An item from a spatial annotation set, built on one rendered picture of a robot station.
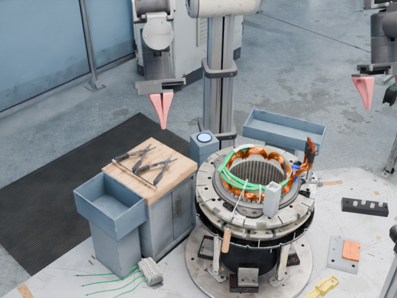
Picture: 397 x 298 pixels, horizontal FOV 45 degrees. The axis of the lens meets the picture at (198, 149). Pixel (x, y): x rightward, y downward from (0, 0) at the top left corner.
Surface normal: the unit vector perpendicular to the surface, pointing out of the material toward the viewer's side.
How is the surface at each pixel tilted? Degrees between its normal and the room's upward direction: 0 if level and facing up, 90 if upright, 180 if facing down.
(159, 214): 90
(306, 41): 0
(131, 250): 90
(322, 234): 0
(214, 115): 90
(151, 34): 58
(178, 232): 90
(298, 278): 0
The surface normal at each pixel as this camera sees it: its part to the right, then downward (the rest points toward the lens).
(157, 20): 0.14, 0.11
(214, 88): 0.17, 0.61
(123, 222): 0.76, 0.41
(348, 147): 0.00, -0.78
